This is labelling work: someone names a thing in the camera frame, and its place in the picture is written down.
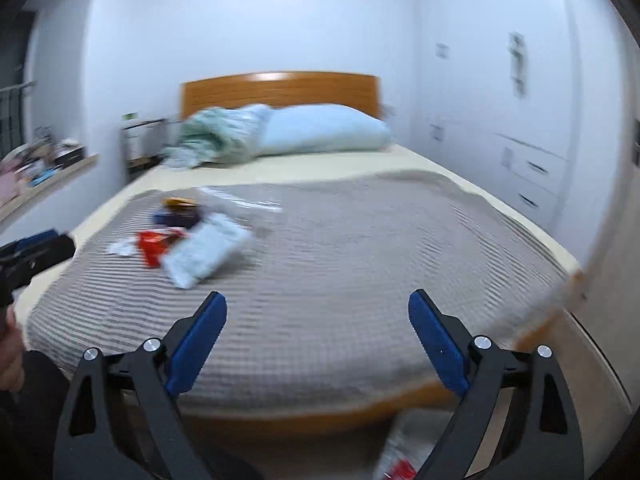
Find brown checked blanket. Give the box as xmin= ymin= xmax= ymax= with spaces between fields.
xmin=25 ymin=170 xmax=576 ymax=411

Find clear plastic bottle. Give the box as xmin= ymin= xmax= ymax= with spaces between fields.
xmin=197 ymin=186 xmax=283 ymax=216

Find person's left hand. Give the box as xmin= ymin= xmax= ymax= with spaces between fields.
xmin=0 ymin=305 xmax=25 ymax=392

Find light blue pillow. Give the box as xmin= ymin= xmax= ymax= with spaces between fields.
xmin=257 ymin=104 xmax=393 ymax=157

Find black metal shelf rack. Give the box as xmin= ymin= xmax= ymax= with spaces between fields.
xmin=120 ymin=117 xmax=168 ymax=183

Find translucent plastic bin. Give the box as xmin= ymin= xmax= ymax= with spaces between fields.
xmin=376 ymin=412 xmax=453 ymax=480

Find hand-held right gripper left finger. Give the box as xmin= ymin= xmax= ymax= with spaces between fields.
xmin=52 ymin=291 xmax=227 ymax=480

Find wooden window sill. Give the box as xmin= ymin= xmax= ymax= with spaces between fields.
xmin=0 ymin=155 xmax=100 ymax=223

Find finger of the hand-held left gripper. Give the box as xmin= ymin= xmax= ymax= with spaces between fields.
xmin=14 ymin=230 xmax=60 ymax=253
xmin=17 ymin=234 xmax=77 ymax=277

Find pink bag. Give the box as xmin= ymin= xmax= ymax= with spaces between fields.
xmin=0 ymin=170 xmax=28 ymax=207

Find dark blue snack packet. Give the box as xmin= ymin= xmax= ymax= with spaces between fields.
xmin=152 ymin=207 xmax=203 ymax=229

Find black box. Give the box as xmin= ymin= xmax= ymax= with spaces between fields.
xmin=53 ymin=146 xmax=86 ymax=166

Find green floral quilt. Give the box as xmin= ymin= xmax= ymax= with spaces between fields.
xmin=165 ymin=105 xmax=273 ymax=168

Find wooden bed frame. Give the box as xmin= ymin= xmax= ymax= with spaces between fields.
xmin=180 ymin=71 xmax=588 ymax=423

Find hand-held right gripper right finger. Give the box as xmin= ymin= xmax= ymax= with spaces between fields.
xmin=408 ymin=289 xmax=585 ymax=480

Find metal window railing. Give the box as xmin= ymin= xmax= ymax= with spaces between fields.
xmin=0 ymin=82 xmax=37 ymax=157

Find red snack wrapper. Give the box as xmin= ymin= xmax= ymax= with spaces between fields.
xmin=387 ymin=460 xmax=418 ymax=480
xmin=136 ymin=230 xmax=193 ymax=267

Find white plastic packet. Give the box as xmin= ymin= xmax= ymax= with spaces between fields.
xmin=161 ymin=212 xmax=253 ymax=290

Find pale yellow bed sheet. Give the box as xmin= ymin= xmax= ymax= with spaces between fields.
xmin=65 ymin=142 xmax=583 ymax=281

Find white wardrobe drawer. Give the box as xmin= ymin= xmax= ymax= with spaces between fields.
xmin=510 ymin=176 xmax=562 ymax=231
xmin=495 ymin=134 xmax=568 ymax=192

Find dark window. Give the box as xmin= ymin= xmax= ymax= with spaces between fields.
xmin=0 ymin=10 xmax=38 ymax=156

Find person's black trousers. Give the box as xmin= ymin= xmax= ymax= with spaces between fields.
xmin=0 ymin=350 xmax=71 ymax=480

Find white built-in wardrobe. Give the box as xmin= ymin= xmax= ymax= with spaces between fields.
xmin=415 ymin=0 xmax=576 ymax=241

